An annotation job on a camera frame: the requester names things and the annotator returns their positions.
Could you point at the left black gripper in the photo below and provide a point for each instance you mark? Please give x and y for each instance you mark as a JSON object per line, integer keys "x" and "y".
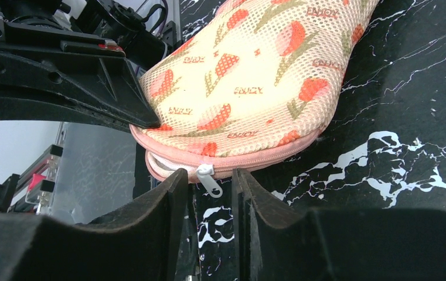
{"x": 46, "y": 84}

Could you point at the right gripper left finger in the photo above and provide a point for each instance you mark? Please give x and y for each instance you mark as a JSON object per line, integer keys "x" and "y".
{"x": 138, "y": 241}

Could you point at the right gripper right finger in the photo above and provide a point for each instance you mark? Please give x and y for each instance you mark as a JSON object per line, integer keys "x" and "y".
{"x": 273, "y": 241}

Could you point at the floral pink mesh laundry bag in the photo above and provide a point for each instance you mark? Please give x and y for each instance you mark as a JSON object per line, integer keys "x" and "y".
{"x": 255, "y": 86}

